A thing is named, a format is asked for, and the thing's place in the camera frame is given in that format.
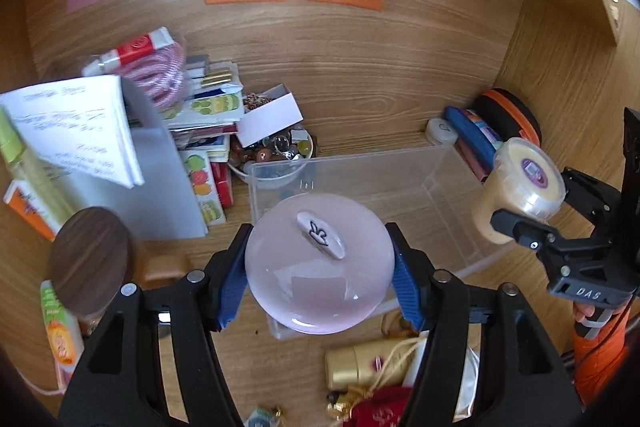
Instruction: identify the blue pencil pouch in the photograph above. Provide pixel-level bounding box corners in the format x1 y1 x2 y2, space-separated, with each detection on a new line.
444 106 503 172

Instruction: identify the gold sunscreen bottle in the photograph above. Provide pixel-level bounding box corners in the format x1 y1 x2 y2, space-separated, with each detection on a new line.
324 337 426 390

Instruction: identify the small white round tin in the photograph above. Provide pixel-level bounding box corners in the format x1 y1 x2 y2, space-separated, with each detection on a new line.
425 117 459 146

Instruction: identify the orange tube package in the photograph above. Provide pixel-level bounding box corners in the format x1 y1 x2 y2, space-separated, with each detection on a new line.
3 181 54 242

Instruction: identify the white charging cable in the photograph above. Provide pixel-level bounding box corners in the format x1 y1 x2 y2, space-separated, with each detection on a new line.
14 365 66 397

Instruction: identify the small white cardboard box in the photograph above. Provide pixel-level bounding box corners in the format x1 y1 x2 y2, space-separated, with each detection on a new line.
236 84 303 147

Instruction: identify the pink round compact case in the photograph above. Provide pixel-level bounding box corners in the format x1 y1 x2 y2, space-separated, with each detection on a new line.
245 193 395 335

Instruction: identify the clear jar with cream lid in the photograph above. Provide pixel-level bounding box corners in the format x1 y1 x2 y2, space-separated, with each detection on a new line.
471 138 566 245

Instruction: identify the green spray bottle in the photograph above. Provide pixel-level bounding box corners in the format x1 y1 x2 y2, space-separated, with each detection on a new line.
1 108 75 229

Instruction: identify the fruit sticker sheet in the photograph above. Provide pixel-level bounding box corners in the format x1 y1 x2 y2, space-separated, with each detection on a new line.
180 150 226 227

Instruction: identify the clear plastic storage bin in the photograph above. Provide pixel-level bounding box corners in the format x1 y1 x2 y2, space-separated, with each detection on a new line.
244 142 516 342

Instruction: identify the white paper stack folder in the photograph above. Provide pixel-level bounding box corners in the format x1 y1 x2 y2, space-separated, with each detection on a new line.
1 75 207 241

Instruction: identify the pink notebook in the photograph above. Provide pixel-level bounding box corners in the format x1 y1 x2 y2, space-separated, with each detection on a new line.
454 139 488 183

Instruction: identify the white cloth drawstring pouch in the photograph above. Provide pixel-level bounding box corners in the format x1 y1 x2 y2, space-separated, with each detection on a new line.
400 332 480 426

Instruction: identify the pink coiled cord pack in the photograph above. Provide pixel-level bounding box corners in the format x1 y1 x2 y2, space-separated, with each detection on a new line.
80 26 191 110

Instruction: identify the white bowl of beads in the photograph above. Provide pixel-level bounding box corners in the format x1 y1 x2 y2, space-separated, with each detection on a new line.
227 126 314 190

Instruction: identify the person's hand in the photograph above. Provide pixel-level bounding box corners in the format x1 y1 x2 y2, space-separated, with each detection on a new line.
573 303 611 323

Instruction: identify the red velvet drawstring pouch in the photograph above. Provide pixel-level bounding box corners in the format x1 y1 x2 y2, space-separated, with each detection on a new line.
326 386 412 427

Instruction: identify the brown ceramic mug with lid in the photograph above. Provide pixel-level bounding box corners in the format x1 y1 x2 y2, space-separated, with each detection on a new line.
48 206 194 333

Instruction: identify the black orange zip case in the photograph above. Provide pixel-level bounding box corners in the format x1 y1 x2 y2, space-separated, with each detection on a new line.
470 88 542 146

